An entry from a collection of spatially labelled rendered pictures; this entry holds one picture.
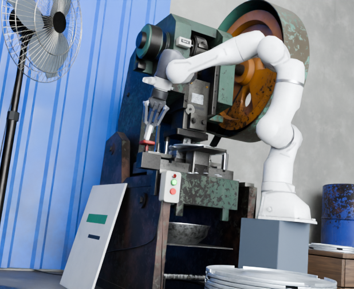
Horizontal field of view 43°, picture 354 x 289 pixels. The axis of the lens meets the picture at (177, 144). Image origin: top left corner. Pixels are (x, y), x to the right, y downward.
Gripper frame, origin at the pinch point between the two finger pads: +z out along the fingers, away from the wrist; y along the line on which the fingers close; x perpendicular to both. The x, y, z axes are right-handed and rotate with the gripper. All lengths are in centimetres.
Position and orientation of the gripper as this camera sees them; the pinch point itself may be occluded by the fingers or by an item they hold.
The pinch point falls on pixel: (148, 132)
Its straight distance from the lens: 205.9
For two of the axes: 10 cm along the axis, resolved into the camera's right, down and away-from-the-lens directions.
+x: -4.1, -3.1, 8.6
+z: -2.9, 9.4, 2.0
